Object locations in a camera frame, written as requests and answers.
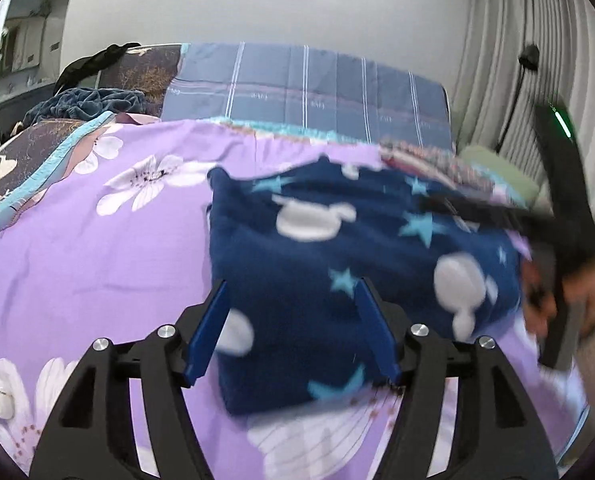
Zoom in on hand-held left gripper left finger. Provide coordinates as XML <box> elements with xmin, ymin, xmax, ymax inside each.
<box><xmin>28</xmin><ymin>280</ymin><xmax>231</xmax><ymax>480</ymax></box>

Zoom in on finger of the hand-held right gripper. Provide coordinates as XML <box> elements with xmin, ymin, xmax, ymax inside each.
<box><xmin>417</xmin><ymin>191</ymin><xmax>558</xmax><ymax>241</ymax></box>

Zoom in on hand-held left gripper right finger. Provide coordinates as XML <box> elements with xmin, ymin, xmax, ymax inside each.
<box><xmin>355</xmin><ymin>277</ymin><xmax>561</xmax><ymax>480</ymax></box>

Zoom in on navy fleece star-print pajama top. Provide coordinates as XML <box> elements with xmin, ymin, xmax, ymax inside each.
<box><xmin>206</xmin><ymin>156</ymin><xmax>533</xmax><ymax>417</ymax></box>

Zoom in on folded floral clothes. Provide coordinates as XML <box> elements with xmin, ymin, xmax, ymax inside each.
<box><xmin>380</xmin><ymin>137</ymin><xmax>528</xmax><ymax>209</ymax></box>

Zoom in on green pillow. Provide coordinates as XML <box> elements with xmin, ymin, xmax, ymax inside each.
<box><xmin>460</xmin><ymin>145</ymin><xmax>541</xmax><ymax>209</ymax></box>

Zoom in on purple floral bedsheet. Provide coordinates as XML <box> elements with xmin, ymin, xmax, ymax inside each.
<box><xmin>0</xmin><ymin>115</ymin><xmax>591</xmax><ymax>480</ymax></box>

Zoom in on black floor lamp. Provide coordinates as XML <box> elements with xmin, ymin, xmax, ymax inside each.
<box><xmin>495</xmin><ymin>44</ymin><xmax>541</xmax><ymax>153</ymax></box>

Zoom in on white pleated curtain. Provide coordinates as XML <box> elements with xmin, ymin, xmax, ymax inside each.
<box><xmin>452</xmin><ymin>0</ymin><xmax>595</xmax><ymax>241</ymax></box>

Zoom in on blue plaid pillow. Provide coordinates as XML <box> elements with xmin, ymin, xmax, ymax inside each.
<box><xmin>160</xmin><ymin>42</ymin><xmax>453</xmax><ymax>153</ymax></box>

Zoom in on dark patterned bed cover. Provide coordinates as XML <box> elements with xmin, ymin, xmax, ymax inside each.
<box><xmin>0</xmin><ymin>45</ymin><xmax>188</xmax><ymax>211</ymax></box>

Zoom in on teal fleece blanket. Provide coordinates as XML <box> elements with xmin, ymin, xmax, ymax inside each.
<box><xmin>22</xmin><ymin>87</ymin><xmax>146</xmax><ymax>126</ymax></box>

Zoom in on black garment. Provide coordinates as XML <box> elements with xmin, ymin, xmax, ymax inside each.
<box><xmin>52</xmin><ymin>42</ymin><xmax>141</xmax><ymax>96</ymax></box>

